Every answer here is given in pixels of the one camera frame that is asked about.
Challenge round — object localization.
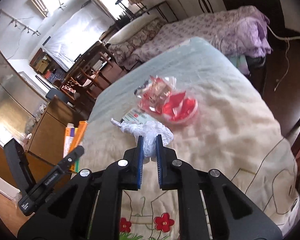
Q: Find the wooden cabinet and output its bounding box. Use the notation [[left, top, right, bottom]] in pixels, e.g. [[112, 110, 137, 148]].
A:
[[0, 97, 87, 187]]

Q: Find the white blue medicine box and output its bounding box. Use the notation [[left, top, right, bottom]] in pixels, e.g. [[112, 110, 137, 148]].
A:
[[121, 108, 154, 124]]

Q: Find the wooden desk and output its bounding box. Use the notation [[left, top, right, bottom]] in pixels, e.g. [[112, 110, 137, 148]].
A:
[[64, 41, 119, 81]]

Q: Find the black metal bed headboard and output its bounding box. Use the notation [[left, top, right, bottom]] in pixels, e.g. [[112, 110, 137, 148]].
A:
[[123, 1, 179, 23]]

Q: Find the bookshelf with books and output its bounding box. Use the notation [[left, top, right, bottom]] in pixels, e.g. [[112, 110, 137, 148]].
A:
[[29, 48, 66, 83]]

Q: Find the white blue quilt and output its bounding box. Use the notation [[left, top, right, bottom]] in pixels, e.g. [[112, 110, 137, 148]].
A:
[[79, 37, 300, 235]]

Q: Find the red snack wrapper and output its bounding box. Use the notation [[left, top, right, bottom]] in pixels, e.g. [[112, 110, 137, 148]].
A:
[[134, 76, 177, 114]]

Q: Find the folded floral blanket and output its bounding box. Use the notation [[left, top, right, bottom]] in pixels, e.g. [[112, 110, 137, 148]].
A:
[[108, 18, 166, 68]]

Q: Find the purple floral bed sheet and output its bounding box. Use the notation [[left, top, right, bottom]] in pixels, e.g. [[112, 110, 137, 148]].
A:
[[132, 5, 271, 62]]

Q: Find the white power cable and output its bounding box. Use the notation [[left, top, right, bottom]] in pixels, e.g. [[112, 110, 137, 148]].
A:
[[266, 24, 300, 92]]

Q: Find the white window curtain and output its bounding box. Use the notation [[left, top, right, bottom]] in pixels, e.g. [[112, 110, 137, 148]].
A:
[[43, 3, 114, 72]]

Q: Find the white pillow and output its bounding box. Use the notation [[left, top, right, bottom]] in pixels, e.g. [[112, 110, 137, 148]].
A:
[[107, 15, 158, 44]]

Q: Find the wooden chair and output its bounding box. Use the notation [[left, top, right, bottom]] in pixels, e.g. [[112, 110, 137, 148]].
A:
[[59, 60, 113, 100]]

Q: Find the white tissue paper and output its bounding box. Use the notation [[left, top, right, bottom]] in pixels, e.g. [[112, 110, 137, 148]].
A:
[[110, 118, 174, 164]]

